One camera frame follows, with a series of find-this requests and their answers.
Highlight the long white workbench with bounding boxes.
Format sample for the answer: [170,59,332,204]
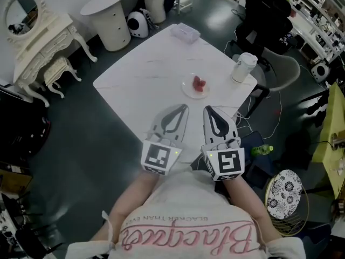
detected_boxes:
[287,14,345,66]

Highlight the white floor cables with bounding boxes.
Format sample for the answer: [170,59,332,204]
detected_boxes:
[233,89,284,141]

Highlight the white marble table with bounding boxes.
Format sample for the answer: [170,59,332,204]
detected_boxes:
[93,23,258,170]

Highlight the black equipment case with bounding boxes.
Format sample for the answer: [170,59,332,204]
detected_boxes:
[0,85,52,160]

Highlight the white ornate vanity dresser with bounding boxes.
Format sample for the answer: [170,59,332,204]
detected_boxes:
[2,0,98,108]

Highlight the clear glass plate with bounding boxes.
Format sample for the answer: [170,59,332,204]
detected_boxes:
[181,72,211,100]

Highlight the red strawberries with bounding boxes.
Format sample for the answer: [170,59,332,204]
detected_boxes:
[192,75,207,93]

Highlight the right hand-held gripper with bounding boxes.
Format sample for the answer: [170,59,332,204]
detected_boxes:
[201,105,245,182]

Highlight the green plastic bottle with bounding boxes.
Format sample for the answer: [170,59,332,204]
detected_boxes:
[251,144,274,157]

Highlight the white lidded tumbler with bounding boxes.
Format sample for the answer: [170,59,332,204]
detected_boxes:
[230,52,259,84]

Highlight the dark blue bag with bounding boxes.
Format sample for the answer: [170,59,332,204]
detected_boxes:
[239,130,273,190]

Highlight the person's right forearm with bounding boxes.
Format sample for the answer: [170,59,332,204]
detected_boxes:
[222,174,281,247]

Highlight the white dome pet carrier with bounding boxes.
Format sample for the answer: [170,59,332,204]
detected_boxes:
[126,8,152,40]

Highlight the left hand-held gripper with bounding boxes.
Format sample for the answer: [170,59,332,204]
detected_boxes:
[140,104,190,176]

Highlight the person's white printed shirt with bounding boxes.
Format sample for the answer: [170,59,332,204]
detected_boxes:
[64,168,308,259]

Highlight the yellow-green table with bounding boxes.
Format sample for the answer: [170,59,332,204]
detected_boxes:
[311,81,345,200]

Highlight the brown cardboard box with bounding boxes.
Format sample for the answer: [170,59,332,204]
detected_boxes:
[0,168,33,194]

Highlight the clear plastic box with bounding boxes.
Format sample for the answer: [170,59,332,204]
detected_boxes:
[169,22,201,44]

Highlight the black tripod stand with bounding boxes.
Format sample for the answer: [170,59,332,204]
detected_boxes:
[0,192,64,259]

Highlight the white curved desk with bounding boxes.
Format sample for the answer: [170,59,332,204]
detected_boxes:
[80,0,168,52]

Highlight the black office chair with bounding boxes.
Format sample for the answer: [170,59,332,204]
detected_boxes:
[234,0,295,66]

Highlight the grey shell chair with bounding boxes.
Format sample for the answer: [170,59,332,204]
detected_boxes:
[231,47,301,118]

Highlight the oval vanity mirror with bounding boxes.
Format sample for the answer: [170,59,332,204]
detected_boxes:
[5,0,39,33]

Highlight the floral gold wire stool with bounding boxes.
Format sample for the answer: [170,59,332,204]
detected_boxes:
[264,169,311,237]

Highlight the cream ornate stool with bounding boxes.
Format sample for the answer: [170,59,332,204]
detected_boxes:
[43,56,82,99]

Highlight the person's left forearm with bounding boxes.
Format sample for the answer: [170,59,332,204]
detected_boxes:
[88,168,163,244]

